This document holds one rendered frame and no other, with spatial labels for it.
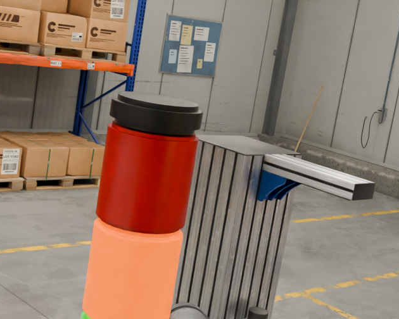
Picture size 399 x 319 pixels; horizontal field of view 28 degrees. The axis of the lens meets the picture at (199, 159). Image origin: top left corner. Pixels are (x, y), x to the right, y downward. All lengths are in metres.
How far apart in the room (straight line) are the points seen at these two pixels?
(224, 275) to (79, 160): 7.83
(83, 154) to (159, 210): 9.62
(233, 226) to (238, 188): 0.11
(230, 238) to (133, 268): 1.81
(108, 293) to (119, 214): 0.04
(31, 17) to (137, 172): 8.88
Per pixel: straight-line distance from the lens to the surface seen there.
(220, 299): 2.29
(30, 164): 9.65
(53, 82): 11.12
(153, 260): 0.43
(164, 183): 0.41
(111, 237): 0.43
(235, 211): 2.21
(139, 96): 0.43
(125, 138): 0.41
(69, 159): 9.94
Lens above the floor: 2.39
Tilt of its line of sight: 10 degrees down
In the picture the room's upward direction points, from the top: 9 degrees clockwise
